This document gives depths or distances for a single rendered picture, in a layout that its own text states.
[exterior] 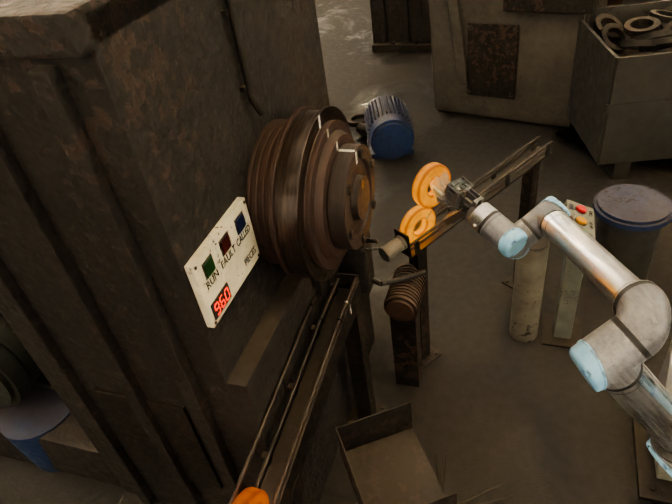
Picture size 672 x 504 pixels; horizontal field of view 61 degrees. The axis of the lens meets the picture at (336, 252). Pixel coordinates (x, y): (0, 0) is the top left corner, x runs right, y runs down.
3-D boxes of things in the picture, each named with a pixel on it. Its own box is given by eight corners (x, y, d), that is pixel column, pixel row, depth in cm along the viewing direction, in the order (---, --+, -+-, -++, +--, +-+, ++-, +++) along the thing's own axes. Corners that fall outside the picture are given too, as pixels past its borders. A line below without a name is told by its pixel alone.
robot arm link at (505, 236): (511, 262, 174) (504, 256, 165) (481, 236, 180) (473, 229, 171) (532, 239, 172) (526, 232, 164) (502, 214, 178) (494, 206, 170)
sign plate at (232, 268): (206, 327, 127) (183, 266, 116) (253, 254, 146) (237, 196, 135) (215, 328, 127) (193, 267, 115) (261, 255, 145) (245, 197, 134)
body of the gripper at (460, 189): (461, 174, 180) (489, 196, 174) (455, 193, 187) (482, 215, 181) (444, 183, 177) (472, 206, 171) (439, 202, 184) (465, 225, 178)
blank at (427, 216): (413, 248, 213) (419, 252, 211) (392, 233, 202) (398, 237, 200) (436, 213, 212) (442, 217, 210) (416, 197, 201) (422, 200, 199)
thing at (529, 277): (508, 340, 249) (516, 249, 217) (510, 321, 258) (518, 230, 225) (536, 344, 245) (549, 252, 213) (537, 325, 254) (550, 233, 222)
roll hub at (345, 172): (335, 269, 151) (320, 179, 133) (363, 209, 171) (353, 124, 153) (355, 271, 149) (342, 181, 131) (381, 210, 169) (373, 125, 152)
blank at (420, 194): (407, 177, 183) (414, 180, 180) (441, 152, 188) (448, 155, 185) (415, 213, 193) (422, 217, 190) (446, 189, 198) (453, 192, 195)
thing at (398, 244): (379, 257, 205) (376, 245, 201) (397, 244, 208) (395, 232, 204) (390, 265, 201) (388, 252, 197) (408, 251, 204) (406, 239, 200)
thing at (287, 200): (293, 314, 153) (256, 163, 124) (343, 214, 187) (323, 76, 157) (315, 318, 151) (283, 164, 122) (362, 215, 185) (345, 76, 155)
